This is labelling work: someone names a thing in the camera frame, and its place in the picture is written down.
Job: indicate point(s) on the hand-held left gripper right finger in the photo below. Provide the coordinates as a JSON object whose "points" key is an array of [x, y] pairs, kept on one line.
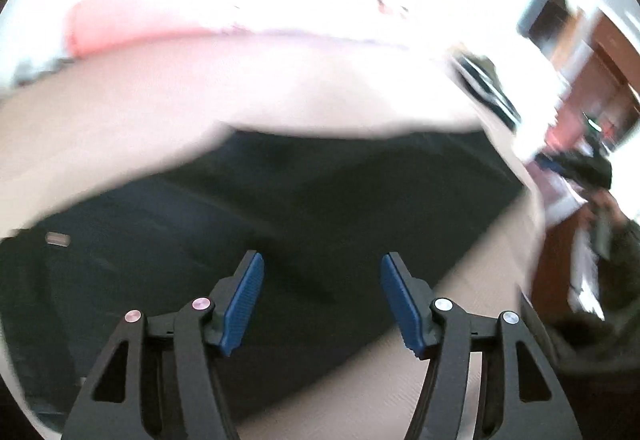
{"points": [[400, 305]]}

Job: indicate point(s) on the black device on bed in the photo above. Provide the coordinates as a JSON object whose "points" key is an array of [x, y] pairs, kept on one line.
{"points": [[486, 80]]}

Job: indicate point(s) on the black pants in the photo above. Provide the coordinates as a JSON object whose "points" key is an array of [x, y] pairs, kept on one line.
{"points": [[280, 210]]}

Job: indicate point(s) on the brown wooden door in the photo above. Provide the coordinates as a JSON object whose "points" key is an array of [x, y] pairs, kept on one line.
{"points": [[600, 80]]}

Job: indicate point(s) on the pink pillow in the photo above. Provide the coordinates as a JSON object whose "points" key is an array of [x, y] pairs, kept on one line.
{"points": [[125, 28]]}

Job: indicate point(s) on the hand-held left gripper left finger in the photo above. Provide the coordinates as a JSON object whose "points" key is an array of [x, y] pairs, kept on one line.
{"points": [[244, 300]]}

